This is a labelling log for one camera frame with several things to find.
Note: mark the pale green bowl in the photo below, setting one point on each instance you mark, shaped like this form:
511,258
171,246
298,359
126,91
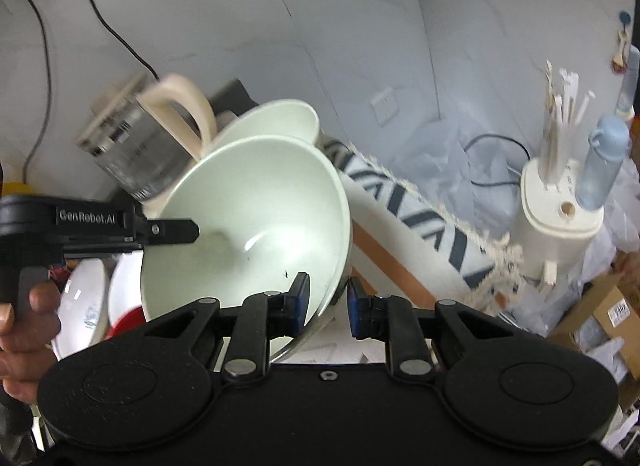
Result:
291,118
267,208

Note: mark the small blue printed plate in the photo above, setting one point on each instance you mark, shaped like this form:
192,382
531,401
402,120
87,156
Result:
124,294

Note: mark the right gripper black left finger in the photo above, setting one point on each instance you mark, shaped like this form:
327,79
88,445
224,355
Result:
263,317

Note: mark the white plate flower print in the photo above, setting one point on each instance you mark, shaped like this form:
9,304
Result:
83,312

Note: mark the cardboard box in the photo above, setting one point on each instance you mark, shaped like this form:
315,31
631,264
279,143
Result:
602,315

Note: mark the person's left hand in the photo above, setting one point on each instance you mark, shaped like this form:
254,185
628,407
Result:
26,354

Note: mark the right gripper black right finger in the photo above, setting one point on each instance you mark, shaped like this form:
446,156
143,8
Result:
391,320

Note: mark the glass kettle cream handle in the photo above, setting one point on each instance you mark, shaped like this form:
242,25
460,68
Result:
145,133

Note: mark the cream utensil holder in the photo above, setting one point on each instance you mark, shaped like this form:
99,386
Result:
552,230

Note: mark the patterned table cloth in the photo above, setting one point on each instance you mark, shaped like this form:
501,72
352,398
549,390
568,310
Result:
406,246

